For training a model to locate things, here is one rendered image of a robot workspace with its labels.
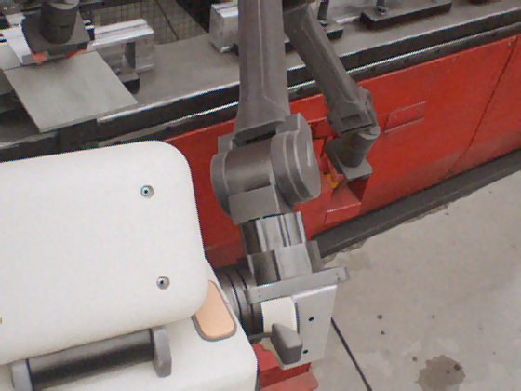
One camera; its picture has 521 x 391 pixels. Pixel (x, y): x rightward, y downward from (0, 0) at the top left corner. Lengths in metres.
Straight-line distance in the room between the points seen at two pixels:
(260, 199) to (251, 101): 0.13
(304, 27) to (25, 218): 0.67
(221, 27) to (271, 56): 0.78
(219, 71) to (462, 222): 1.40
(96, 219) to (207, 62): 1.09
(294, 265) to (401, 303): 1.64
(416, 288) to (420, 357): 0.28
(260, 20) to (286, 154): 0.22
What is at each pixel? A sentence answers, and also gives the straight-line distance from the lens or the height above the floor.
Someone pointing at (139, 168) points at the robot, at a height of 1.38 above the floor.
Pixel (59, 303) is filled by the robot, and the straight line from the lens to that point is 0.51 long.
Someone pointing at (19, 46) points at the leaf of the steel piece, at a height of 1.00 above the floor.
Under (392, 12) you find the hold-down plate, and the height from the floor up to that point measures 0.91.
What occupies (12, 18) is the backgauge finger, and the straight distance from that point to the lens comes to 1.46.
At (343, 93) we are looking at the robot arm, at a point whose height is 1.06.
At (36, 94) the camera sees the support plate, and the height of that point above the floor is 1.00.
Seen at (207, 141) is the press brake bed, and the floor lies 0.73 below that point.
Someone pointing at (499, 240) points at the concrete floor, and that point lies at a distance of 2.66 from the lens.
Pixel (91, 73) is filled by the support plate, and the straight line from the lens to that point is 1.30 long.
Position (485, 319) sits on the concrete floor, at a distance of 2.38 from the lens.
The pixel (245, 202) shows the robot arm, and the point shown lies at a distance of 0.69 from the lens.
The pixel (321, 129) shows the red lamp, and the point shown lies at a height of 0.81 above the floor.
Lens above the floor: 1.73
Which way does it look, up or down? 44 degrees down
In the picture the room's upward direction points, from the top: 10 degrees clockwise
